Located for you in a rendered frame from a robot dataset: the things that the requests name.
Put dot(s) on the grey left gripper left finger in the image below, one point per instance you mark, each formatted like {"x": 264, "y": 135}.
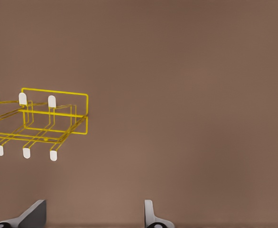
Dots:
{"x": 32, "y": 215}

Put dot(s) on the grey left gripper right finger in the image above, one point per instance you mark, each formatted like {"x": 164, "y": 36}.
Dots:
{"x": 149, "y": 213}

